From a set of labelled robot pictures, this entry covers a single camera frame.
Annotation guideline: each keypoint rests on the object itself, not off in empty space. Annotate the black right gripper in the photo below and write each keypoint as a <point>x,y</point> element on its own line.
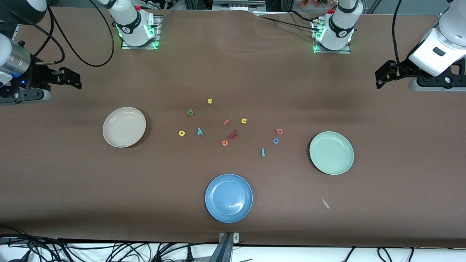
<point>36,74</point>

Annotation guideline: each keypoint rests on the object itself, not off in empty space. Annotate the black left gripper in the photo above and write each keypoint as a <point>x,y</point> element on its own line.
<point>403,70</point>

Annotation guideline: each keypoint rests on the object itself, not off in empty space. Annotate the pink foam letter p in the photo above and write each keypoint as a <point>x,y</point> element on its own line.
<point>279,131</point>

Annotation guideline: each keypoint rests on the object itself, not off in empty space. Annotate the yellow foam letter d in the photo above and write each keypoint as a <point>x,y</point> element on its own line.
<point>182,133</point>

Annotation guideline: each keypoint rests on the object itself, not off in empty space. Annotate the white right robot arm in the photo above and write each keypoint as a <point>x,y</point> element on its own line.
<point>131,22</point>

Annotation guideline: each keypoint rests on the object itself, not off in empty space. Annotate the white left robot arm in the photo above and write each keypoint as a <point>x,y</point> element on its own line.
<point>340,25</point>

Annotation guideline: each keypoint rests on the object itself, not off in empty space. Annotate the beige round plate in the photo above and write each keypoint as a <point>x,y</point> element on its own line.
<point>123,127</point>

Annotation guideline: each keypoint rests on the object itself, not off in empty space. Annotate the green round plate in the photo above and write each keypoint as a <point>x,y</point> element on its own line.
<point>331,153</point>

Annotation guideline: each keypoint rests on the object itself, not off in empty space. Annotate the orange flowers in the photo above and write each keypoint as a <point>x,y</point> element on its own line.
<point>313,3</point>

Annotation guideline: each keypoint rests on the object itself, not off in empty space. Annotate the white paper scrap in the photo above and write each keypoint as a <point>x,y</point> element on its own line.
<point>325,203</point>

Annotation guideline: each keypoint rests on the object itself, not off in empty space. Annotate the grey metal box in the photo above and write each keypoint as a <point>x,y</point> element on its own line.
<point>236,5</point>

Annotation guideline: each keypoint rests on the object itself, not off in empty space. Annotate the maroon foam letter m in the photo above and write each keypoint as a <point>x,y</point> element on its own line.
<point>233,135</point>

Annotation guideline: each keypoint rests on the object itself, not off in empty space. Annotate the orange foam letter e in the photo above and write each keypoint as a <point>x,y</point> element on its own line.
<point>225,143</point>

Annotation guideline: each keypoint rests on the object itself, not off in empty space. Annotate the blue round plate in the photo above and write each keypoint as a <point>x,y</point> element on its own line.
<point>228,198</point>

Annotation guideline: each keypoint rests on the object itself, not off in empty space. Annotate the black power plug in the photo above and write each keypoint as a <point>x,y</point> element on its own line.
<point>189,254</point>

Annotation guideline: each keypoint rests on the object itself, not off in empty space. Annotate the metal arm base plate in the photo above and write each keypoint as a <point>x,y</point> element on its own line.
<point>158,34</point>
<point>333,51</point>

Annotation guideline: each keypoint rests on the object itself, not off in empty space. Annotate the aluminium frame profile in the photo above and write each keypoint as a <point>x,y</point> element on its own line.
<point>16,32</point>

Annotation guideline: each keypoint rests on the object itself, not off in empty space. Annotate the grey metal camera bracket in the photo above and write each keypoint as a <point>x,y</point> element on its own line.
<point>227,247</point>

